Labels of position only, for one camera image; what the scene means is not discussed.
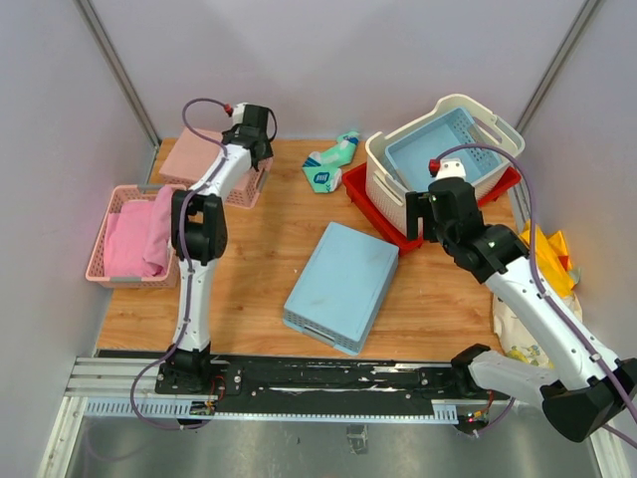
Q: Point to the large white laundry basket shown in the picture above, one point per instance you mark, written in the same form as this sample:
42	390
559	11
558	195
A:
387	191

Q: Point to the blue perforated basket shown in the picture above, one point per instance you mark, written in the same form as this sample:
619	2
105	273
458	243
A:
410	155

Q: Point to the patterned white cloth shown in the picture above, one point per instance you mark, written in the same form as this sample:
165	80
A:
515	339

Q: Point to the pink perforated basket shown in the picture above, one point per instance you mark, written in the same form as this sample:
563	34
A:
190	158

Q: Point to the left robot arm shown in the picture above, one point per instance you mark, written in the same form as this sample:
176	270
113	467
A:
199	236

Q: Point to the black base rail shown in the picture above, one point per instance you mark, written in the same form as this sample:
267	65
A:
324	387

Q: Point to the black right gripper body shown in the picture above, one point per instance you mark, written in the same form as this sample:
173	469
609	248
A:
439	229

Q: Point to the pink basket with cloth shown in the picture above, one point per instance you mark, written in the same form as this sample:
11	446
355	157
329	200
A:
95	270

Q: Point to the teal and white sock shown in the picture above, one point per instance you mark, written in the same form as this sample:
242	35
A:
323	169

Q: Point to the pink cloth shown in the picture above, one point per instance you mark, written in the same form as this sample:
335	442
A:
137	237

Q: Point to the red plastic tray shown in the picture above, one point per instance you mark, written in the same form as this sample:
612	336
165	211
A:
354	183

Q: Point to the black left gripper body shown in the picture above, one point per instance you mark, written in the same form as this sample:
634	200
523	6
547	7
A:
267	151

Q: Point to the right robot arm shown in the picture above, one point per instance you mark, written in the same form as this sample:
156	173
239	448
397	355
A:
587	384

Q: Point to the light blue upturned basket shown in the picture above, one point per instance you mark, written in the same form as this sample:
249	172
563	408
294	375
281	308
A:
341	289

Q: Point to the yellow cloth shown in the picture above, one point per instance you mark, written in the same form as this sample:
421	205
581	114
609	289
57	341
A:
554	262

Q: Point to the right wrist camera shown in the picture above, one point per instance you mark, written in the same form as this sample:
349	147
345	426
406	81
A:
447	168

